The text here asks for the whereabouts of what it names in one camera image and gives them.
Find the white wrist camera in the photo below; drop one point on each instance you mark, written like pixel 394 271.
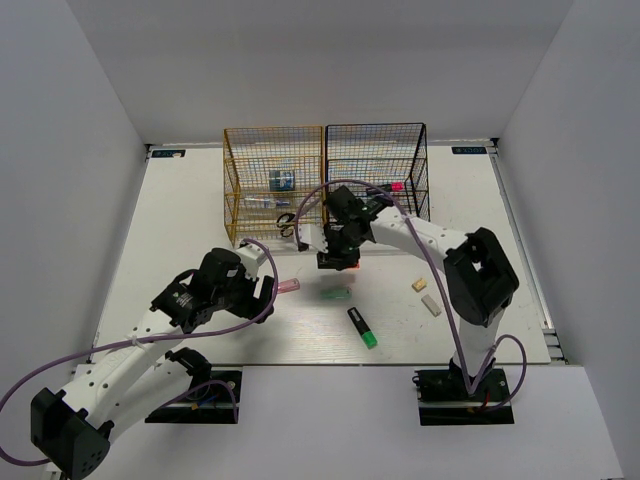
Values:
pixel 252 258
pixel 311 236

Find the black handled scissors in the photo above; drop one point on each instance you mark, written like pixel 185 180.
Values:
pixel 285 224

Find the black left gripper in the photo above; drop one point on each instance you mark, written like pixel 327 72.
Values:
pixel 253 305

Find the yellow wire basket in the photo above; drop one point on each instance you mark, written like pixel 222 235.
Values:
pixel 248 155

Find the blue white small box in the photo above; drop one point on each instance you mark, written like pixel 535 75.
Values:
pixel 281 180

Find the left blue table label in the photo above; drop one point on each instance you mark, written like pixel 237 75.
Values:
pixel 168 153

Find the black wire basket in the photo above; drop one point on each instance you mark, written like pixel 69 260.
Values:
pixel 361 158

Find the pink cap black highlighter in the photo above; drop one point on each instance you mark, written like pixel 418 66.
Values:
pixel 394 187

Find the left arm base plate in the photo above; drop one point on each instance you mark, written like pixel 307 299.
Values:
pixel 210 405

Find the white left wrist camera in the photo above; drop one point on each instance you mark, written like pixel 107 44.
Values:
pixel 252 258

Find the green transparent correction tape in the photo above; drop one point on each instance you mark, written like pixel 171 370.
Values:
pixel 336 293

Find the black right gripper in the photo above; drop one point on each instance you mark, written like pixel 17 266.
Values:
pixel 332 257

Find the right blue table label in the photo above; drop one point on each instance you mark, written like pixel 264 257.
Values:
pixel 469 150

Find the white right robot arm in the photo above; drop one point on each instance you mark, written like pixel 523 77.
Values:
pixel 473 275

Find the pink transparent correction tape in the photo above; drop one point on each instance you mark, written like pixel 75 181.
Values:
pixel 288 286

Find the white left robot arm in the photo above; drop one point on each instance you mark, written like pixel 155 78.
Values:
pixel 75 425

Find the white eraser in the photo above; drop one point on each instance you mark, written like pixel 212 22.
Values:
pixel 431 305

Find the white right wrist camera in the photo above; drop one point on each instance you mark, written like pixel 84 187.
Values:
pixel 311 236

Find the tan yellow eraser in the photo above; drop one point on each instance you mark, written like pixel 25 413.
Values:
pixel 419 285

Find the green cap black highlighter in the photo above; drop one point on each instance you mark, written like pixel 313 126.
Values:
pixel 362 328

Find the blue table label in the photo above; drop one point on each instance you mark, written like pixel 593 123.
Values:
pixel 469 150
pixel 168 153

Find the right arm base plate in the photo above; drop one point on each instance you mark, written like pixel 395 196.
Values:
pixel 443 400

